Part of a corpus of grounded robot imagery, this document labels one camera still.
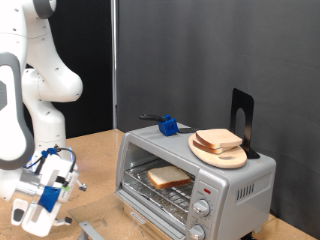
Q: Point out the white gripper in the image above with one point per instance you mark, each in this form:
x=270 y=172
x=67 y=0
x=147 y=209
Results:
x=53 y=166

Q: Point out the white bread slice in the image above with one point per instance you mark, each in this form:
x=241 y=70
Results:
x=168 y=176
x=203 y=148
x=218 y=136

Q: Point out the metal spatula with blue block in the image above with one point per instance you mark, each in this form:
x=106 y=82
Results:
x=168 y=126

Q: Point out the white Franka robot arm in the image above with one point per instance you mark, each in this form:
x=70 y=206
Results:
x=40 y=83

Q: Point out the silver oven knob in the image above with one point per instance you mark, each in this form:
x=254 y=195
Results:
x=201 y=208
x=196 y=232

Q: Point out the silver toaster oven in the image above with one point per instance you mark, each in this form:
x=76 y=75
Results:
x=233 y=186

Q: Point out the vertical metal pole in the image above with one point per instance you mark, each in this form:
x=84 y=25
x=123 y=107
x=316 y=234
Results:
x=114 y=83

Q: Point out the round wooden board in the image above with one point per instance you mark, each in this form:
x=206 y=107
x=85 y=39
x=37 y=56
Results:
x=226 y=160

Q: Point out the black metal bookend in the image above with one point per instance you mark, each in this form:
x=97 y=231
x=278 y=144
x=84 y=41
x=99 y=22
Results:
x=246 y=100

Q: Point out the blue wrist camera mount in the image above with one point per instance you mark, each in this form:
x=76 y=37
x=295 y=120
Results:
x=49 y=198

